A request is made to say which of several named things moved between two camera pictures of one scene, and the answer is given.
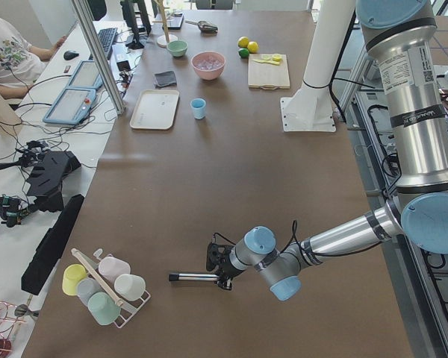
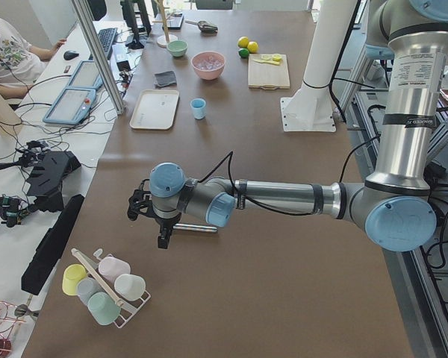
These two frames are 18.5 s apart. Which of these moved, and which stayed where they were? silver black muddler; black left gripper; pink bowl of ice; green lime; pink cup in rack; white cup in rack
Moved: black left gripper; silver black muddler
Stayed: pink cup in rack; pink bowl of ice; white cup in rack; green lime
